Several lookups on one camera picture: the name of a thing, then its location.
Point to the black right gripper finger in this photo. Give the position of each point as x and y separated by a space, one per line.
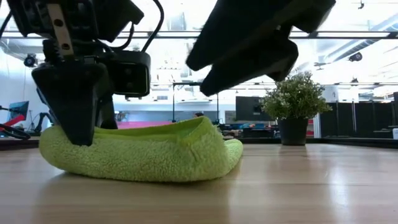
236 34
248 68

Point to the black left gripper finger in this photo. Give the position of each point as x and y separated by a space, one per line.
107 115
74 102

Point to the green microfiber towel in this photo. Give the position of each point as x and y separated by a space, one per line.
140 155

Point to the black background robot arm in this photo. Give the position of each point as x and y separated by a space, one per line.
43 119

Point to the pink plastic basket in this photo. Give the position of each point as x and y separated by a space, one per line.
143 125

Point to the large black monitor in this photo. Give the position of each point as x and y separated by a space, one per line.
250 109

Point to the blue-screen monitor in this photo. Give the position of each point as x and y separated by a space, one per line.
19 110

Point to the black ceiling spotlight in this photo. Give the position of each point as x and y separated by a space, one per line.
355 56
30 60

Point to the potted green plant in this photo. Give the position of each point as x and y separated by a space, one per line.
295 105

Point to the red bar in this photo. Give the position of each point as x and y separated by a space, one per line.
14 120

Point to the person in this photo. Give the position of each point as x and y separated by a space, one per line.
198 114

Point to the black partition panels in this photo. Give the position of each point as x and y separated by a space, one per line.
357 119

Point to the black background workstation frame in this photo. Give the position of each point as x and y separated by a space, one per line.
195 84

